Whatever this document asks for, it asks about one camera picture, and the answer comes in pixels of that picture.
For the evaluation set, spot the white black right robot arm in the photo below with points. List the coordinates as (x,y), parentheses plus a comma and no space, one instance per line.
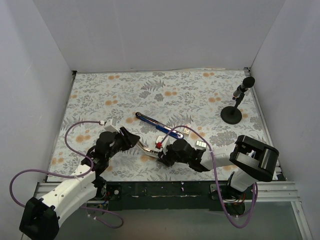
(256,161)

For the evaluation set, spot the black microphone on stand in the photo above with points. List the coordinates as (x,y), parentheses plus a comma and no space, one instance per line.
(231,114)

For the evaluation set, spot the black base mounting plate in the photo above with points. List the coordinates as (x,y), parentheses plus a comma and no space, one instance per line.
(162,195)

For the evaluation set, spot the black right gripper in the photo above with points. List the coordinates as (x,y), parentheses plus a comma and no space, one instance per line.
(164,155)

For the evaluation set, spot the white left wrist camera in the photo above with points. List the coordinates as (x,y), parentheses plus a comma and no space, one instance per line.
(110,126)

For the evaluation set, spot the blue black stapler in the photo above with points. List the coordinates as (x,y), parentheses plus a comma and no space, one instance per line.
(160,126)

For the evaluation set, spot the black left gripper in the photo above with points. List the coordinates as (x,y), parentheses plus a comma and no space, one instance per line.
(127,138)

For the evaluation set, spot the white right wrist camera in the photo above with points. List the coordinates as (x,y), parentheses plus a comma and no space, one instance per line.
(162,143)

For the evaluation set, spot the metal stapler magazine rail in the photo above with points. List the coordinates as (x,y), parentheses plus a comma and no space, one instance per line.
(147,151)

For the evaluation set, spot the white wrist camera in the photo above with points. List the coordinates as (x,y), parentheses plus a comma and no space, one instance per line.
(162,143)
(110,126)

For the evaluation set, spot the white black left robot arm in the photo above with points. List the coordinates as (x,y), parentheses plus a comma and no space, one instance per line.
(42,217)

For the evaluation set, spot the white staple box sleeve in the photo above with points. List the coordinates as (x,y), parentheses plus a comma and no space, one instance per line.
(186,131)

